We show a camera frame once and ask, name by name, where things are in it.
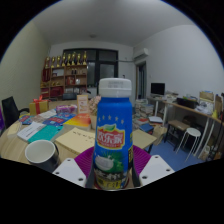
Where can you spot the black mug white inside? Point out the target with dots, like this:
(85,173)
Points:
(41,153)

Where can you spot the orange book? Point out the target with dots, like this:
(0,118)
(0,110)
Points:
(78,120)

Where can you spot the stack of books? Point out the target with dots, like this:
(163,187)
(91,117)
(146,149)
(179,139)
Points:
(143,110)

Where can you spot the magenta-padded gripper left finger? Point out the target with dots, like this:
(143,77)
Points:
(68,170)

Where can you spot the black computer monitor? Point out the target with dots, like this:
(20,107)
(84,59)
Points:
(157,89)

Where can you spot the teal book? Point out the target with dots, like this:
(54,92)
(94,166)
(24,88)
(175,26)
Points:
(45,133)

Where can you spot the black printer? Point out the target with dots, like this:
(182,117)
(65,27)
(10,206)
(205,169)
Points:
(187,102)

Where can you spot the wooden shelf unit with trophies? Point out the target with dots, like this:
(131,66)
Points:
(63,76)

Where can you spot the pink box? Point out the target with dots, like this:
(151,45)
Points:
(66,109)

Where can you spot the pink flowers in white pot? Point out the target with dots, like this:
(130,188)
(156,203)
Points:
(95,105)

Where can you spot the wooden side desk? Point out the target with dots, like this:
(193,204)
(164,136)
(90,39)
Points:
(200,113)

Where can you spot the large yellow paper envelope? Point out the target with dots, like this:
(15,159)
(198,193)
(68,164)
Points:
(75,140)

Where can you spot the yellow paper sheet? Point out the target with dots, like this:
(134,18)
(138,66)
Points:
(13,129)

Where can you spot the blue drink bottle white cap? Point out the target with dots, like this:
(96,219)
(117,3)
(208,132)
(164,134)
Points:
(113,133)

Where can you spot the cardboard box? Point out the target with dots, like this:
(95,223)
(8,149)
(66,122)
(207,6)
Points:
(206,96)

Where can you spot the brown wooden stool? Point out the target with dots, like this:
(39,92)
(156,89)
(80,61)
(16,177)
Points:
(178,124)

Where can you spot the white round stool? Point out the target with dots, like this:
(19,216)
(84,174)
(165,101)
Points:
(189,132)

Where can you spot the yellow gift box red ribbon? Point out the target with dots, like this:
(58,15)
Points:
(38,107)

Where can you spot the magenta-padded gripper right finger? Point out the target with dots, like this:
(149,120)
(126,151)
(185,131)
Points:
(156,167)

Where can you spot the blue booklet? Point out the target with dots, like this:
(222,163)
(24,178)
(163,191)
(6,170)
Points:
(58,119)

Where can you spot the white wall air conditioner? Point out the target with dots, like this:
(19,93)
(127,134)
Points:
(141,53)

